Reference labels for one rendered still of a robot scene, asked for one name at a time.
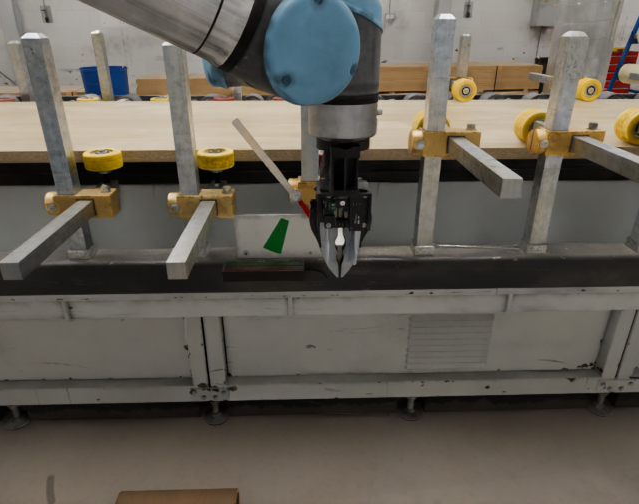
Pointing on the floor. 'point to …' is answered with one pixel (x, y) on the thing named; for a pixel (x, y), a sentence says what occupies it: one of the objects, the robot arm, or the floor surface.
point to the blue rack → (636, 42)
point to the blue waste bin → (111, 80)
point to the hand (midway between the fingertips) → (339, 266)
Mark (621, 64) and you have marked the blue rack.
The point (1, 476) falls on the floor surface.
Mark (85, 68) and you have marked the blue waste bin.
